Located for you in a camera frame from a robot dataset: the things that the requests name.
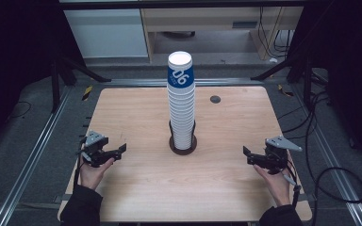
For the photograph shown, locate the hanging black cables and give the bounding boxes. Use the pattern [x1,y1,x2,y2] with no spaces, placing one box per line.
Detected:
[258,7,295,59]

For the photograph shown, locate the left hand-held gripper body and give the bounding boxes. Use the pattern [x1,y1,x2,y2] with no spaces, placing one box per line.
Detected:
[76,130,116,169]

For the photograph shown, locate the metal floor rail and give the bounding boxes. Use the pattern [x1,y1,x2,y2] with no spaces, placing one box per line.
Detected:
[0,85,74,226]
[290,84,362,226]

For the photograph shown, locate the dark cup holder with rods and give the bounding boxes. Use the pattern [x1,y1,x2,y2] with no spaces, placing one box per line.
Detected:
[168,120,198,156]

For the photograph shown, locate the person's left hand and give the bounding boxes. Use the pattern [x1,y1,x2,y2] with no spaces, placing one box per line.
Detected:
[78,155,116,191]

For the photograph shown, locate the blue and white paper cup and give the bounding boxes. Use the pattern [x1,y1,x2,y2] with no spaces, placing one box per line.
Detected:
[167,51,196,94]

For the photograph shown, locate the thin black floor cable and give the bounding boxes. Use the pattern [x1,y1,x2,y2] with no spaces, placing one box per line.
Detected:
[7,100,33,122]

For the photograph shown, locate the hand-held gripper cable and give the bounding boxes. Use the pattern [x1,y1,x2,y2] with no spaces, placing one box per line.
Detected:
[73,137,89,189]
[282,164,303,209]

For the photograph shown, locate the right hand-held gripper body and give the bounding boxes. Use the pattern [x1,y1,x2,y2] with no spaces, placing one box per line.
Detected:
[263,135,304,176]

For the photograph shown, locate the person's right hand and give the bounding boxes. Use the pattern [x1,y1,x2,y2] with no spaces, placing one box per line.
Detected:
[253,161,294,207]

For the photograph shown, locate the left hand-held gripper cable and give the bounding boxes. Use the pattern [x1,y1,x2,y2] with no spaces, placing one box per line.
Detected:
[73,137,89,189]

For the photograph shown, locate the stack of white paper cups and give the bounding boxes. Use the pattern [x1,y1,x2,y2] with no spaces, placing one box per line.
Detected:
[167,89,197,151]

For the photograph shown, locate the black metal stand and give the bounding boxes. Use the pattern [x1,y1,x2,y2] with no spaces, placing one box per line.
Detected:
[250,46,316,110]
[49,51,113,115]

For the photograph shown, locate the yellow and black tape strip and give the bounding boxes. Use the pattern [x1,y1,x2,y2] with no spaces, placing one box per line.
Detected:
[277,83,295,98]
[81,85,94,102]

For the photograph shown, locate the white cabinet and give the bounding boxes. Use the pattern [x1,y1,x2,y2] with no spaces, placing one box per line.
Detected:
[63,8,150,59]

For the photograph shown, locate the right hand-held gripper cable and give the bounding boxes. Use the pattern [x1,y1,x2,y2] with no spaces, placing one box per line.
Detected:
[282,164,303,209]

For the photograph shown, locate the long black floor cable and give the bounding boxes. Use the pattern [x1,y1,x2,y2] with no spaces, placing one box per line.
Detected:
[277,89,362,226]

